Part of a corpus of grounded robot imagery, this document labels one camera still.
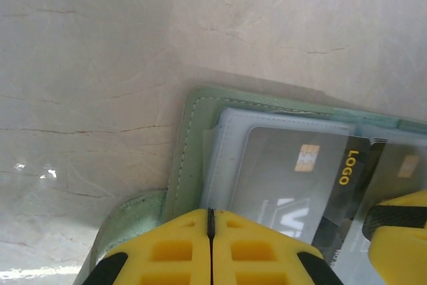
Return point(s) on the dark grey credit card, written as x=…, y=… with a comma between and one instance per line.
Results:
x=400, y=178

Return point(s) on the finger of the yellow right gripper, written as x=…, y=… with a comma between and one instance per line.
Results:
x=400, y=258
x=393, y=213

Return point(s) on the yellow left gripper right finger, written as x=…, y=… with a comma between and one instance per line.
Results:
x=257, y=255

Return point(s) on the black credit card yellow logo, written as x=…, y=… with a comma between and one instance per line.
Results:
x=283, y=178

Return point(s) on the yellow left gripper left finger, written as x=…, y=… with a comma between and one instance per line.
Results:
x=166, y=255

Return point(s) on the mint green leather card holder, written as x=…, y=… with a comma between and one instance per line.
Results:
x=197, y=121

